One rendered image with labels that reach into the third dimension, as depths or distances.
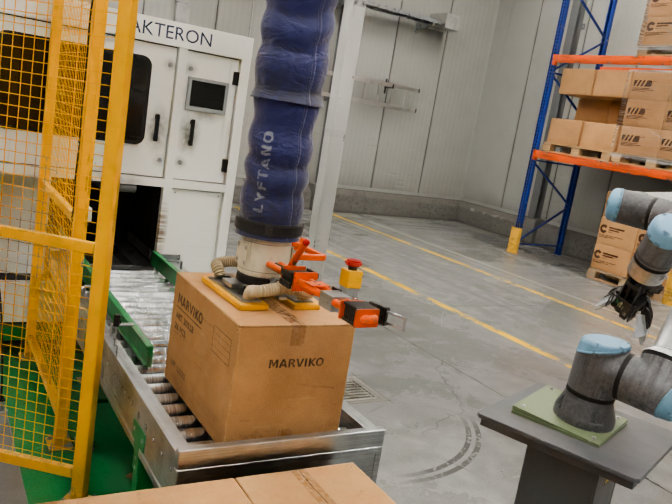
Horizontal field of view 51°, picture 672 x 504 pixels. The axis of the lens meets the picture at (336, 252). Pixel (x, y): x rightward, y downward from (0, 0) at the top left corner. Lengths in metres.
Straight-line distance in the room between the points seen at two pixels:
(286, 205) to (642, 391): 1.20
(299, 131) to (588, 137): 8.56
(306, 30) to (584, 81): 8.79
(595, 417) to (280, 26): 1.53
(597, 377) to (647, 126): 7.87
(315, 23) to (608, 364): 1.36
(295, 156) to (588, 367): 1.11
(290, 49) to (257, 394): 1.05
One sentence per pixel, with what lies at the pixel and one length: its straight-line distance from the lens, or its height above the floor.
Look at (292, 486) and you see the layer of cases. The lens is 2.10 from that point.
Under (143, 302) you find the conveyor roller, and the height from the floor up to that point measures 0.55.
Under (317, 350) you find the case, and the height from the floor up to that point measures 0.87.
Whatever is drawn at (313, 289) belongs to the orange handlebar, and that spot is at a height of 1.09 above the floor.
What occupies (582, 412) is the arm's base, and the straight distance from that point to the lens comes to 2.35.
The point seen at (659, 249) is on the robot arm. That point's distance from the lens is 1.84.
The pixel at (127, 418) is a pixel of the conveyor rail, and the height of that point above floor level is 0.45.
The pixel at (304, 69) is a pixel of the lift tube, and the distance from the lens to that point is 2.22.
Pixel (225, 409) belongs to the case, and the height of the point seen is 0.68.
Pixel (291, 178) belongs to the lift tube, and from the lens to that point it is 2.24.
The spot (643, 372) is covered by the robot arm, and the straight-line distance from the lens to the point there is 2.28.
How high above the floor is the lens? 1.57
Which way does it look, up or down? 11 degrees down
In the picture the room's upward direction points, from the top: 9 degrees clockwise
